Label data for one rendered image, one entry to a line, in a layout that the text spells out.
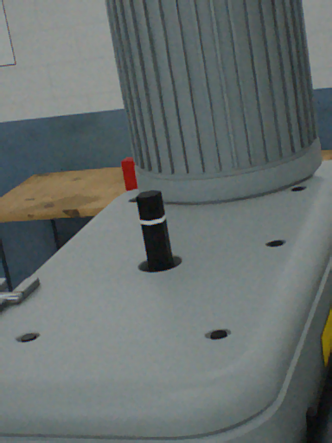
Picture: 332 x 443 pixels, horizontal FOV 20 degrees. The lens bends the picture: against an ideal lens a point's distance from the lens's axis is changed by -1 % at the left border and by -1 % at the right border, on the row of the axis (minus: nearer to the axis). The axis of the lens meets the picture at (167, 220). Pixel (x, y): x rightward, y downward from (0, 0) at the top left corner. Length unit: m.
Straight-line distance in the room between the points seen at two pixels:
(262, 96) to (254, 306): 0.29
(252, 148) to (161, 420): 0.39
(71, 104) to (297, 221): 4.67
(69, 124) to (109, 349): 4.86
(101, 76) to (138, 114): 4.42
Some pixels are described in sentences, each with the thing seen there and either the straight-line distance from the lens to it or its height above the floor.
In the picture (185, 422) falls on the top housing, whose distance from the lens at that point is 0.58.
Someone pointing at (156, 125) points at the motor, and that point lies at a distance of 0.92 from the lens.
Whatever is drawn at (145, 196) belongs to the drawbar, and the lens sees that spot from 0.75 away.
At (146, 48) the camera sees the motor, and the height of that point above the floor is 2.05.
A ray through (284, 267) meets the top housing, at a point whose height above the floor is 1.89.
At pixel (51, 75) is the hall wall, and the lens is 5.47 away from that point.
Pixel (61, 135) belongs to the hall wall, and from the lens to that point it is 5.52.
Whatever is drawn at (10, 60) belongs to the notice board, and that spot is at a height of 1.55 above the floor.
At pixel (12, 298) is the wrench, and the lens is 0.75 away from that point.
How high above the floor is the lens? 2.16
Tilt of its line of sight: 18 degrees down
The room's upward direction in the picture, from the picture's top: 10 degrees counter-clockwise
